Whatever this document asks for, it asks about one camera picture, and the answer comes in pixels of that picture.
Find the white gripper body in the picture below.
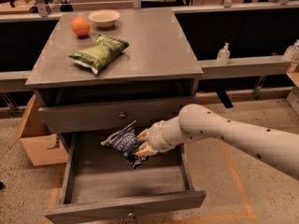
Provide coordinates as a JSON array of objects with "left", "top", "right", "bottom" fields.
[{"left": 148, "top": 117, "right": 185, "bottom": 152}]

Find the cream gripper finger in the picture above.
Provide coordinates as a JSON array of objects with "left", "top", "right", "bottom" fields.
[
  {"left": 134, "top": 141, "right": 158, "bottom": 156},
  {"left": 136, "top": 129, "right": 150, "bottom": 143}
]

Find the blue chip bag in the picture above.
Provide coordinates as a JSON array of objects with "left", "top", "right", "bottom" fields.
[{"left": 100, "top": 120, "right": 150, "bottom": 169}]

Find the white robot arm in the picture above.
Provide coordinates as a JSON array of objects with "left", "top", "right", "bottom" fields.
[{"left": 135, "top": 104, "right": 299, "bottom": 179}]

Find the open grey bottom drawer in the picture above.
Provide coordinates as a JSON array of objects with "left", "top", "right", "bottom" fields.
[{"left": 45, "top": 131, "right": 206, "bottom": 224}]

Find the grey wooden drawer cabinet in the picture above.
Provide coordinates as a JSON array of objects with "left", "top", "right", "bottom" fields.
[{"left": 25, "top": 7, "right": 205, "bottom": 161}]

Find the closed grey upper drawer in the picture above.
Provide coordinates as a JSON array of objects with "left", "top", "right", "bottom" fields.
[{"left": 39, "top": 97, "right": 199, "bottom": 133}]

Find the green chip bag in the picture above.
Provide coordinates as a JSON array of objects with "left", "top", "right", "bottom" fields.
[{"left": 69, "top": 35, "right": 129, "bottom": 75}]

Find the clear hand sanitizer bottle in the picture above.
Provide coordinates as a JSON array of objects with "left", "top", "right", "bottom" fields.
[{"left": 217, "top": 43, "right": 231, "bottom": 64}]

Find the brown cardboard box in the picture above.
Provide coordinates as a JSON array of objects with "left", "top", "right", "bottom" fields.
[{"left": 9, "top": 95, "right": 68, "bottom": 166}]

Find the white ceramic bowl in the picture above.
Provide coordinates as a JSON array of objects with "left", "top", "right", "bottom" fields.
[{"left": 88, "top": 9, "right": 121, "bottom": 28}]

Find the orange fruit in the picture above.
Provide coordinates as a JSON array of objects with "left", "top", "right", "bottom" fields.
[{"left": 71, "top": 17, "right": 91, "bottom": 36}]

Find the grey metal railing ledge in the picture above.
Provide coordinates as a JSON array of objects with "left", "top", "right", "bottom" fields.
[{"left": 0, "top": 55, "right": 292, "bottom": 92}]

